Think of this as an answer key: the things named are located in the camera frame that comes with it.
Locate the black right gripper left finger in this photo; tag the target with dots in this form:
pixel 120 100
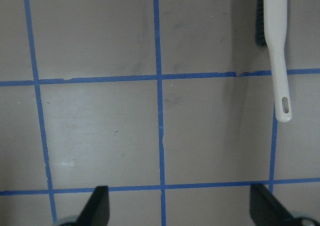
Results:
pixel 97 209

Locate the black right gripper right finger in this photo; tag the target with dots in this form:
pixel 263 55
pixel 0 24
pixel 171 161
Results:
pixel 265 209

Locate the beige hand brush black bristles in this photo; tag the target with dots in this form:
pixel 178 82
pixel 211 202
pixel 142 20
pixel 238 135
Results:
pixel 271 31

